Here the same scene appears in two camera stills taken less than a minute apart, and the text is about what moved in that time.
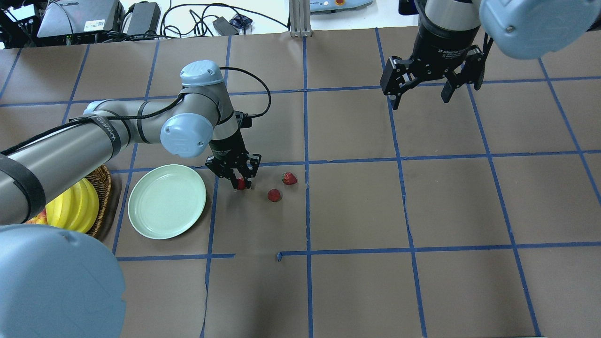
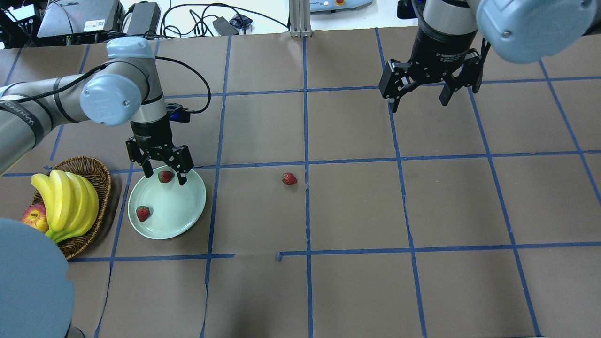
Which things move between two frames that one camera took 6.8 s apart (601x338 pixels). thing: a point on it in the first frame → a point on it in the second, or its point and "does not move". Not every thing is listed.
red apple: (40, 218) does not move
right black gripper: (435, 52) does not move
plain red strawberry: (273, 195) → (165, 176)
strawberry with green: (288, 178) does not move
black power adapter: (145, 18) does not move
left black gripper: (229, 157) → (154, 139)
